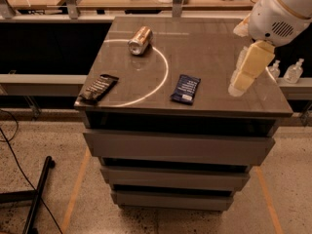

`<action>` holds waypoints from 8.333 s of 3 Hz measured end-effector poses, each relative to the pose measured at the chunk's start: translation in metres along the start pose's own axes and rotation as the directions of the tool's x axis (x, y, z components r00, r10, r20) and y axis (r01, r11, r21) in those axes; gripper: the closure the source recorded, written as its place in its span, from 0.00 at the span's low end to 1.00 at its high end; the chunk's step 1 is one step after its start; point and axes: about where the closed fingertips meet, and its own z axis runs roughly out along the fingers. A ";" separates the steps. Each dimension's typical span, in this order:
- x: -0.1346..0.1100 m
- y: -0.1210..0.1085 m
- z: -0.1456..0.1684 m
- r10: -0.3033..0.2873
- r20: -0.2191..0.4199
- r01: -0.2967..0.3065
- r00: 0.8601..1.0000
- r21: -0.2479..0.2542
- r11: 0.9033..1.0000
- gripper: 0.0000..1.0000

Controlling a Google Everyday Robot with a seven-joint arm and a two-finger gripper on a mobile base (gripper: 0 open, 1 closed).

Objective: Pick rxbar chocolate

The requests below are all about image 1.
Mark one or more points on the bottom grey drawer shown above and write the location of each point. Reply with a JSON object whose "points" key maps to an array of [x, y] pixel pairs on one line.
{"points": [[171, 201]]}

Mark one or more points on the black metal stand leg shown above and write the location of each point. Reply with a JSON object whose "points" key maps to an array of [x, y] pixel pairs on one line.
{"points": [[32, 195]]}

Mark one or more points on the clear sanitizer bottle left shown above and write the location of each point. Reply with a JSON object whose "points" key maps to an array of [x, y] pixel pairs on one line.
{"points": [[274, 69]]}

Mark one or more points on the blue rxbar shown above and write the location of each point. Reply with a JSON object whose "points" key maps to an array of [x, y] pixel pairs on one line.
{"points": [[185, 89]]}

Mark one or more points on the silver soda can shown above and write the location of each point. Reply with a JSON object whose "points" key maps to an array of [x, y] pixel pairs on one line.
{"points": [[139, 42]]}

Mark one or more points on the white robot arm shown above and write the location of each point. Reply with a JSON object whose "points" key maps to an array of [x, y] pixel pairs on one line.
{"points": [[271, 23]]}

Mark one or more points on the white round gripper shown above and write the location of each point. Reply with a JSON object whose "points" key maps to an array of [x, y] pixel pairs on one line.
{"points": [[274, 20]]}

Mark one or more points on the clear sanitizer bottle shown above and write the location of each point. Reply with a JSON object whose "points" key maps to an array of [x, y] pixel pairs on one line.
{"points": [[274, 69], [294, 72]]}

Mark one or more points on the grey drawer cabinet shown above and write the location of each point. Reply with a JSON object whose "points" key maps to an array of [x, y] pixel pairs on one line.
{"points": [[141, 99]]}

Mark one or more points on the middle grey drawer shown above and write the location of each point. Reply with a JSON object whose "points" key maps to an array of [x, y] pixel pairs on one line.
{"points": [[116, 175]]}

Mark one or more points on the clear sanitizer bottle right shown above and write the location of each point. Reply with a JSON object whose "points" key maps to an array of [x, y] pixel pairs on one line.
{"points": [[294, 72]]}

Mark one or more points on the grey drawer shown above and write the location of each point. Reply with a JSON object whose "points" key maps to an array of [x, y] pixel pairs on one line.
{"points": [[222, 150], [116, 175], [171, 201]]}

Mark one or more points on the grey metal rail shelf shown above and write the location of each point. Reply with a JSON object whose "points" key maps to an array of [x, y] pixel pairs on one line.
{"points": [[41, 85]]}

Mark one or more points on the black chocolate rxbar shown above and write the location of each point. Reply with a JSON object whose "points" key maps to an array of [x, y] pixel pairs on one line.
{"points": [[99, 88]]}

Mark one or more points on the top grey drawer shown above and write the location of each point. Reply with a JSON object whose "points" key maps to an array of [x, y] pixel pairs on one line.
{"points": [[222, 150]]}

